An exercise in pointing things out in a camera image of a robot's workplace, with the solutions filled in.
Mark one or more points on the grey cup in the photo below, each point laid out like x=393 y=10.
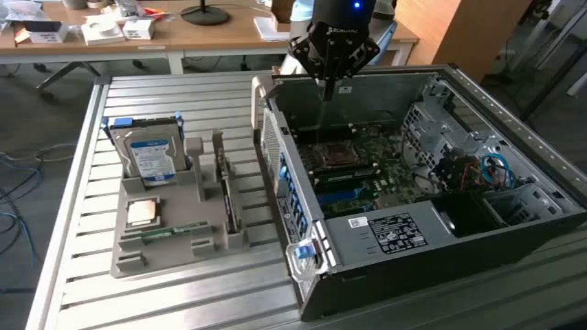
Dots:
x=73 y=4

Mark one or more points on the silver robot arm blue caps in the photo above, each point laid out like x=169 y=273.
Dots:
x=387 y=38

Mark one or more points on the wooden desk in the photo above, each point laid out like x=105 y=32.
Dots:
x=205 y=38

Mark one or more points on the grey parts rack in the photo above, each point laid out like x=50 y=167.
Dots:
x=183 y=220

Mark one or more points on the blue case latch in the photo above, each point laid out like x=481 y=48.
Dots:
x=304 y=252

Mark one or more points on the perforated metal drive cage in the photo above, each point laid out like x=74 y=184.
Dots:
x=425 y=144

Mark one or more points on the black open PC case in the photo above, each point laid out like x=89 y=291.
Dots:
x=412 y=282

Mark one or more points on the CPU socket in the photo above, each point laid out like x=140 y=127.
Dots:
x=339 y=154

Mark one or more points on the metal disk bay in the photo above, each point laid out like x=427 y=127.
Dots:
x=527 y=206

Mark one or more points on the green graphics card black cooler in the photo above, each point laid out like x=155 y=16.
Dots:
x=231 y=203

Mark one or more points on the blue expansion slot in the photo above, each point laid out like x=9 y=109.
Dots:
x=339 y=196

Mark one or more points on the small white labelled box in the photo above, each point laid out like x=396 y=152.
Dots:
x=137 y=30

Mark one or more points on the hard disk with blue bracket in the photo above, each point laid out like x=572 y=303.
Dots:
x=151 y=158

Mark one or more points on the CPU chip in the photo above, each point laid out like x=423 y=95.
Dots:
x=141 y=213

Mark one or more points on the stack of white papers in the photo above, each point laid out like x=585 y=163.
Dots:
x=271 y=29

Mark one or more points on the green RAM stick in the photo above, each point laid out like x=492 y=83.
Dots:
x=169 y=231

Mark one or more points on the white box with black lid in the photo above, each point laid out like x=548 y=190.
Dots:
x=45 y=32

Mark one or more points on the white box with tape roll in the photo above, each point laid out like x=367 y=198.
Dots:
x=102 y=31

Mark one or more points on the green motherboard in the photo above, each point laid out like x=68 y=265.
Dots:
x=399 y=185

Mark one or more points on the grey power supply with label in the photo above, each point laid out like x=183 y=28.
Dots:
x=352 y=240

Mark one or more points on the black fan shroud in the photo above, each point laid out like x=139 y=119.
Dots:
x=467 y=213

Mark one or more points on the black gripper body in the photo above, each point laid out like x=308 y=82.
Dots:
x=341 y=20

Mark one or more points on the clear plastic bag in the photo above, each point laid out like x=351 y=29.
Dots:
x=22 y=10

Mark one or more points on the black round lamp base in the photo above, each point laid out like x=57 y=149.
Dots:
x=204 y=15

